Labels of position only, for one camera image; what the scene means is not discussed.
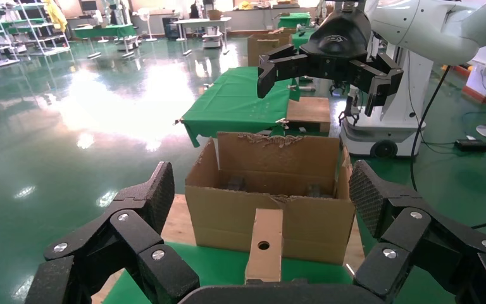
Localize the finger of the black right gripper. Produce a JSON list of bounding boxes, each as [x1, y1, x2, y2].
[[349, 52, 404, 117], [256, 44, 311, 99]]

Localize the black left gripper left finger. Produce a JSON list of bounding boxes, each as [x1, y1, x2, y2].
[[25, 161, 201, 304]]

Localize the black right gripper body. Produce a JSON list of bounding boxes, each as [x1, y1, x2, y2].
[[299, 8, 373, 80]]

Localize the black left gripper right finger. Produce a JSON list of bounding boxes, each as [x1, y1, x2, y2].
[[349, 160, 486, 304]]

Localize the small cardboard box with hole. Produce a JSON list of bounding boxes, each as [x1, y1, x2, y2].
[[245, 208, 285, 284]]

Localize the brown cardboard box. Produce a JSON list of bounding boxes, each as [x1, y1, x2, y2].
[[247, 31, 293, 67]]

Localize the large open cardboard carton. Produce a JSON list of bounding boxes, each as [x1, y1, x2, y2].
[[184, 132, 357, 266]]

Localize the small green covered table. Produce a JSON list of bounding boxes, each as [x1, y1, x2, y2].
[[277, 12, 312, 29]]

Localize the white wheeled robot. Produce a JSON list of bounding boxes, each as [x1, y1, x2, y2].
[[337, 42, 435, 160]]

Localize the white table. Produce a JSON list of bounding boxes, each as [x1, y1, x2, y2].
[[172, 16, 232, 43]]

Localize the black power adapter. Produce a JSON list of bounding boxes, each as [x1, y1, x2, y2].
[[454, 139, 486, 153]]

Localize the white standing fan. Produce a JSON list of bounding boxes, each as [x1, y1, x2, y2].
[[137, 7, 158, 43]]

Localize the long green covered table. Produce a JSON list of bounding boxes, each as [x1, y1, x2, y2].
[[73, 23, 137, 39]]

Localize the yellow hanging garment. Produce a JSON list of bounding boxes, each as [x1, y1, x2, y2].
[[44, 0, 68, 32]]

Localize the black floor cable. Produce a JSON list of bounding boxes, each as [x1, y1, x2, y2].
[[408, 65, 486, 229]]

